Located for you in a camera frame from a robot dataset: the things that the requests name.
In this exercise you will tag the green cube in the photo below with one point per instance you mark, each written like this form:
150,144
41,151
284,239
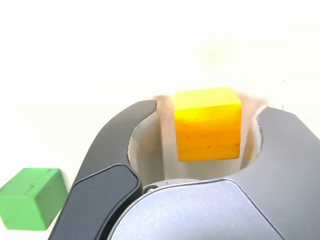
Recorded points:
30,200

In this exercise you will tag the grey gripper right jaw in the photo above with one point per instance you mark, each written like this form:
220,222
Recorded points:
275,187

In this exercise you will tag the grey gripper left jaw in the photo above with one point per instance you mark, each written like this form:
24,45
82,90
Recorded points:
105,155

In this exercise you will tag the yellow cube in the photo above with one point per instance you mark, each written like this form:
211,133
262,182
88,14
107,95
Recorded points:
207,130

